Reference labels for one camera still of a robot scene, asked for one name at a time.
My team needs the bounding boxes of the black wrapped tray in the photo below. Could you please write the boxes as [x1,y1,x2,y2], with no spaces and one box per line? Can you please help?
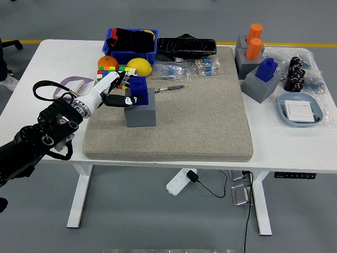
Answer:
[156,33,217,60]

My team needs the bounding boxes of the clear bag brown resistors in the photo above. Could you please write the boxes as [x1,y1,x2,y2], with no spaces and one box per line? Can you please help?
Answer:
[187,57,222,77]

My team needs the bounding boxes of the multicoloured puzzle cube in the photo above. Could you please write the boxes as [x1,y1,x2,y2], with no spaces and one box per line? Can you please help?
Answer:
[96,66,117,81]
[117,66,138,90]

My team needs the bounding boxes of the white table leg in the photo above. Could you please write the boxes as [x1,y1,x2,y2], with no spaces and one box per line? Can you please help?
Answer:
[66,164,93,229]
[251,171,272,236]

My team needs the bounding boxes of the person's leg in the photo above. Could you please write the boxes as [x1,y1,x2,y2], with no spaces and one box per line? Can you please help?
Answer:
[0,36,10,82]

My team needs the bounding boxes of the black cloth bundle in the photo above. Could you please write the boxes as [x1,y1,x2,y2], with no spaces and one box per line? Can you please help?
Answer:
[106,27,155,52]

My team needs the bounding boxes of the white power strip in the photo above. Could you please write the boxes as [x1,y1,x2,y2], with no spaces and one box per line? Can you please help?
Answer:
[166,168,197,197]

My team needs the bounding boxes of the purple shallow dish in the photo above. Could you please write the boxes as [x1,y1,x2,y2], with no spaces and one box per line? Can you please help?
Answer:
[54,76,95,100]

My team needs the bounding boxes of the grey-brown mat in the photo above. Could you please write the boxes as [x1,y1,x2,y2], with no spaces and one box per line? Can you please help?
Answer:
[82,46,254,163]

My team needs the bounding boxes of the blue square seal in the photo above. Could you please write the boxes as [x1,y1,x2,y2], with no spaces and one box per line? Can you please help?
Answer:
[128,76,148,105]
[254,57,279,83]

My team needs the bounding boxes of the black chair base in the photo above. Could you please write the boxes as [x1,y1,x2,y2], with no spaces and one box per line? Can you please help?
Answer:
[1,40,23,50]

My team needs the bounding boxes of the shiny metal bracket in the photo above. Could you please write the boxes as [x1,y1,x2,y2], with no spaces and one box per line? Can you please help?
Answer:
[231,183,254,207]
[228,170,251,182]

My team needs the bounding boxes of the yellow lemon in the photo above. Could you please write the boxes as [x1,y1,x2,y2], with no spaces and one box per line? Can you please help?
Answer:
[126,57,153,78]

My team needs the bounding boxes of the person's white shoe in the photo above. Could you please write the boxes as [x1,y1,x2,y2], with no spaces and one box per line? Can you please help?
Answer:
[0,70,19,92]

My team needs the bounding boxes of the long black cable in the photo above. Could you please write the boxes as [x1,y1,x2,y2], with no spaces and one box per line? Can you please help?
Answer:
[242,171,255,253]

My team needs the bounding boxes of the clear bag blue parts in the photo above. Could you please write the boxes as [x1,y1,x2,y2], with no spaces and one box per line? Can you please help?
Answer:
[302,69,326,95]

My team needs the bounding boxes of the blue plastic bin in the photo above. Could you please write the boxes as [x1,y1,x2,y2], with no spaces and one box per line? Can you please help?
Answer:
[102,27,159,65]

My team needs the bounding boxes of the light blue shallow dish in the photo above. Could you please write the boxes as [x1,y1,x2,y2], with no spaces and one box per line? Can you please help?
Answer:
[277,92,324,128]

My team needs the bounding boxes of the orange fruit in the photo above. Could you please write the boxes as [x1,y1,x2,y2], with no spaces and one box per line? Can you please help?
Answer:
[97,55,120,71]

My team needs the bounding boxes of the clear bag blue resistors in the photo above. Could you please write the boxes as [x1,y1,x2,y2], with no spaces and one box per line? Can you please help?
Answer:
[150,60,192,83]

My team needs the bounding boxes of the white switch panel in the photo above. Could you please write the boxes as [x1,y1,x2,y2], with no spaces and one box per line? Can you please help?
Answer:
[283,100,316,123]
[64,80,85,92]
[75,81,96,95]

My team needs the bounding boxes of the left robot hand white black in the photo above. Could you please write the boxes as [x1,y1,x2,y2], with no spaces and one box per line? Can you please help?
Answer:
[73,71,144,115]

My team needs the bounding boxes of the grey square seal holder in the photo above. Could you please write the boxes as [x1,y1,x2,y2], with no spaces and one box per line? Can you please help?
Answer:
[235,34,265,53]
[241,65,282,104]
[234,48,266,80]
[124,88,157,128]

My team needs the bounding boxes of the thin black adapter cable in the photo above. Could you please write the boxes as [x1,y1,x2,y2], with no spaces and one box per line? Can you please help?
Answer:
[196,170,229,199]

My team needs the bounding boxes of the small metal multitool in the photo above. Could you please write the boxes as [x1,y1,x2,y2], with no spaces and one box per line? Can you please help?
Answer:
[154,84,185,93]

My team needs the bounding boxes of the orange cylinder seal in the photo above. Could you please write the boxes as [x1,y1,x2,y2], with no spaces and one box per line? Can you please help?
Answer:
[245,37,264,61]
[246,23,264,44]

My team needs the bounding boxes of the black table control panel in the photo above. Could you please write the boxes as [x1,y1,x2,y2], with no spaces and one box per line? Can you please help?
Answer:
[274,171,316,180]

